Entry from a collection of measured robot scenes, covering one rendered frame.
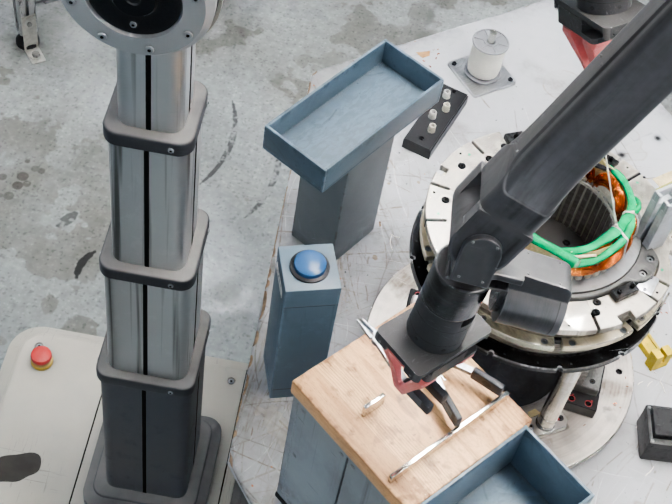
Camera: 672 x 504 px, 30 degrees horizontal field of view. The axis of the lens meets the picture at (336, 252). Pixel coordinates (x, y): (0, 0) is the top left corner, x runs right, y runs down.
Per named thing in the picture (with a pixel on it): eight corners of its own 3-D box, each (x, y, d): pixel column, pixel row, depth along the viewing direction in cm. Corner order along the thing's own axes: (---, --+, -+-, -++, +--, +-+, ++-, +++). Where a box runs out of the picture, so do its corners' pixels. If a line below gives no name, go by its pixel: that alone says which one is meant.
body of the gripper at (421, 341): (488, 340, 125) (511, 298, 119) (414, 388, 119) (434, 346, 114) (445, 294, 127) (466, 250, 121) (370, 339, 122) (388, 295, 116)
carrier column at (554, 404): (556, 429, 172) (599, 346, 156) (541, 436, 171) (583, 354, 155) (545, 415, 173) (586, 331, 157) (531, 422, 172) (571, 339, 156)
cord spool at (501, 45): (507, 78, 215) (516, 48, 210) (476, 89, 213) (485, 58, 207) (487, 55, 218) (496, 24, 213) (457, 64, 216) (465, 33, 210)
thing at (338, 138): (358, 170, 199) (385, 38, 177) (410, 209, 196) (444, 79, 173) (250, 256, 186) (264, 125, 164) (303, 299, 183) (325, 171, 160)
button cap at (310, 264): (323, 252, 156) (324, 247, 155) (328, 278, 154) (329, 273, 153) (291, 254, 155) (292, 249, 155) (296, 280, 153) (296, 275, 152)
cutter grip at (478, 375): (502, 392, 142) (505, 385, 140) (499, 397, 141) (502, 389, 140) (472, 373, 143) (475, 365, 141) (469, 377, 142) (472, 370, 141)
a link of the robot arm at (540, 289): (471, 171, 113) (467, 234, 106) (593, 202, 113) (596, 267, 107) (434, 263, 121) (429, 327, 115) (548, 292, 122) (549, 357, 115)
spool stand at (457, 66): (516, 84, 216) (530, 41, 208) (473, 98, 212) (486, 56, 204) (488, 50, 220) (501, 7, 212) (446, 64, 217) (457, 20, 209)
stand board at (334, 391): (527, 430, 143) (532, 419, 142) (405, 521, 135) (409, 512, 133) (412, 312, 152) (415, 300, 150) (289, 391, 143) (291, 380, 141)
